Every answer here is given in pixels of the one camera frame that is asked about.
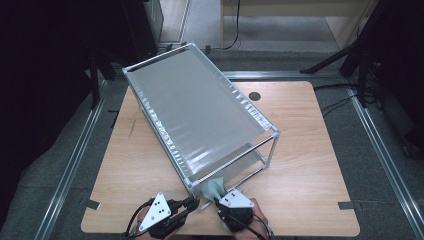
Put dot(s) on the beige wooden desk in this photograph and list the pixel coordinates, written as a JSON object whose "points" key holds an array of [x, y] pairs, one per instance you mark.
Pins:
{"points": [[283, 10]]}

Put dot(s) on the aluminium floor rail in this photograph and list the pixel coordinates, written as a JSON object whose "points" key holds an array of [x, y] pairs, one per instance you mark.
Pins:
{"points": [[71, 163], [375, 143]]}

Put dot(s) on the black computer tower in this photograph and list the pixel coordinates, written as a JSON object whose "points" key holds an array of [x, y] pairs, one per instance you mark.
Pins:
{"points": [[143, 30]]}

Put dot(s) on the person's right hand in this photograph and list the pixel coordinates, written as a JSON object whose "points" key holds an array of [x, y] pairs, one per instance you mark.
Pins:
{"points": [[259, 221]]}

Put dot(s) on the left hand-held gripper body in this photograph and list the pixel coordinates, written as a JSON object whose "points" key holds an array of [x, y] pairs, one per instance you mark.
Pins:
{"points": [[155, 213]]}

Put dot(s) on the light blue cloth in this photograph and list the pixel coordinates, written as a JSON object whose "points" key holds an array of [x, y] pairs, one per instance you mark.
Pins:
{"points": [[215, 188]]}

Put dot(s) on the black curtain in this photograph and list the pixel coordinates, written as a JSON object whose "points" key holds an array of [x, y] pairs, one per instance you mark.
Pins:
{"points": [[40, 83]]}

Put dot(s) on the black tripod stand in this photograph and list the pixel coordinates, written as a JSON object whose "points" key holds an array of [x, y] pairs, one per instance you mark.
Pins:
{"points": [[95, 83], [328, 60]]}

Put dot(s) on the person's left hand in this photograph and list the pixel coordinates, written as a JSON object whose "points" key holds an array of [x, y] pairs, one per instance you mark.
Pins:
{"points": [[142, 216]]}

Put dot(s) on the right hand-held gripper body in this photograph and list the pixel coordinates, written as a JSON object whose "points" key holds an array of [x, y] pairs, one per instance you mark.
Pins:
{"points": [[236, 201]]}

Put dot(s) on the grey table tape mark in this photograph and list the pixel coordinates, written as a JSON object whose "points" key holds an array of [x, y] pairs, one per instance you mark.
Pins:
{"points": [[346, 205], [92, 204]]}

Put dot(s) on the black table grommet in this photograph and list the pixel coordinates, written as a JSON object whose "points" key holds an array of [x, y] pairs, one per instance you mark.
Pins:
{"points": [[255, 96]]}

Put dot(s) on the silver metal-frame shelf rack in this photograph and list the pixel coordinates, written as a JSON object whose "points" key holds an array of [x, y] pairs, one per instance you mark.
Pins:
{"points": [[193, 106]]}

